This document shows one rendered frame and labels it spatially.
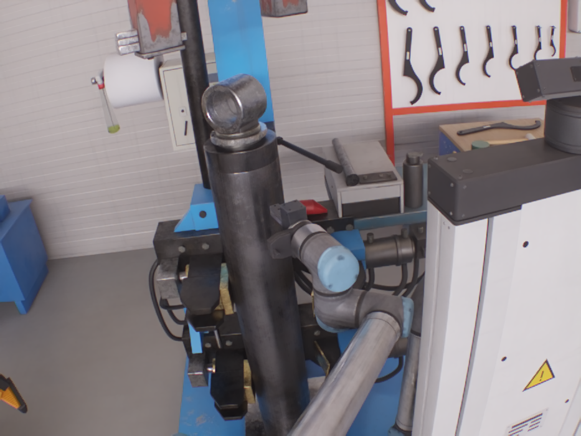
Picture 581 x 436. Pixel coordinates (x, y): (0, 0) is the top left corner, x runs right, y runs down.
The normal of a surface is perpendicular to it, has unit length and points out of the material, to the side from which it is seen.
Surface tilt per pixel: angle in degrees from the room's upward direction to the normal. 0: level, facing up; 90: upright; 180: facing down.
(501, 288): 90
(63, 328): 0
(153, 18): 90
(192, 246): 90
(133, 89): 101
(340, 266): 85
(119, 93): 109
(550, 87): 61
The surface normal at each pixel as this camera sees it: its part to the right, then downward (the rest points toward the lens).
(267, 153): 0.78, 0.23
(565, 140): -0.73, 0.40
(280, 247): 0.44, 0.39
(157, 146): 0.07, 0.47
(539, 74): 0.16, -0.03
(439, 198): -0.97, 0.20
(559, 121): -0.86, 0.32
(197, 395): -0.11, -0.87
